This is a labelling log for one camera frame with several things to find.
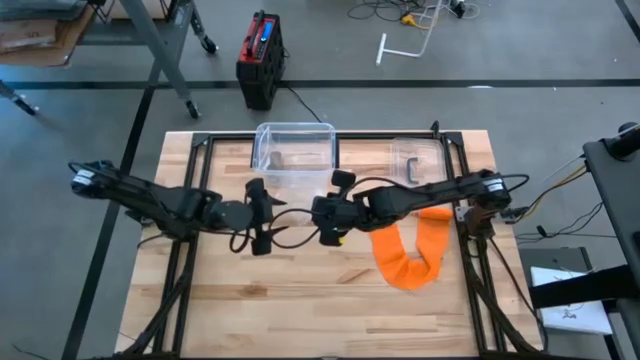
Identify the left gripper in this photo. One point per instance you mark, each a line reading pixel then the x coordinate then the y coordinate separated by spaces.
pixel 260 215

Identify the yellow plug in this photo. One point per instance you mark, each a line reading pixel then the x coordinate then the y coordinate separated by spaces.
pixel 407 20

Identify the grey metal cart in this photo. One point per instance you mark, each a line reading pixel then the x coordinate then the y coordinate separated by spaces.
pixel 159 55

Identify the brown cardboard box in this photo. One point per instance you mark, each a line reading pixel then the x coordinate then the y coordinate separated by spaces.
pixel 30 45

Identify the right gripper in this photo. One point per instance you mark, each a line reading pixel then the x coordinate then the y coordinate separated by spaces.
pixel 332 215

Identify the grey cart leg with caster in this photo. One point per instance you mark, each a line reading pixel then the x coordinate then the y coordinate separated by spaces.
pixel 15 97

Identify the black equipment stand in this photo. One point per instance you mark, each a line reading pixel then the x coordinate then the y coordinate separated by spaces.
pixel 620 200

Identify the white paper sheet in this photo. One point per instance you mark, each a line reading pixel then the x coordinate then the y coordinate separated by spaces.
pixel 570 320

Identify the grey foam sheet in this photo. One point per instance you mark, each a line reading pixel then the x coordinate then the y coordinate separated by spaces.
pixel 40 7

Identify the orange elastic bandage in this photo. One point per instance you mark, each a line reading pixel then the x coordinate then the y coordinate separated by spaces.
pixel 400 272

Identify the red and black case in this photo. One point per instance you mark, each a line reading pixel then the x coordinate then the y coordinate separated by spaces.
pixel 260 75

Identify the clear plastic container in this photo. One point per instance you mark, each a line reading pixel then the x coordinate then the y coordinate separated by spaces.
pixel 300 150

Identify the white T-shaped pipe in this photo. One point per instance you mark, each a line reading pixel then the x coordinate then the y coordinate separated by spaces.
pixel 381 50

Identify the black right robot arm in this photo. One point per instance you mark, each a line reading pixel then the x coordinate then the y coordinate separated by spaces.
pixel 425 192

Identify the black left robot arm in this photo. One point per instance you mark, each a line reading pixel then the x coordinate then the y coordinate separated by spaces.
pixel 150 192

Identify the black aluminium table frame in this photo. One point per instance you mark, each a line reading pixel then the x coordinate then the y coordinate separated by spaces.
pixel 482 300

